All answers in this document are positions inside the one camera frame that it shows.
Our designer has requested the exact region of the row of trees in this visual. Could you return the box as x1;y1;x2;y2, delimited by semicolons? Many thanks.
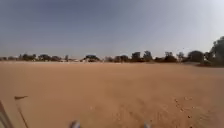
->
0;50;212;64

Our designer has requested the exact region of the large dark tree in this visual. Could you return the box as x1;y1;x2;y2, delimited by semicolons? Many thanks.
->
208;35;224;67

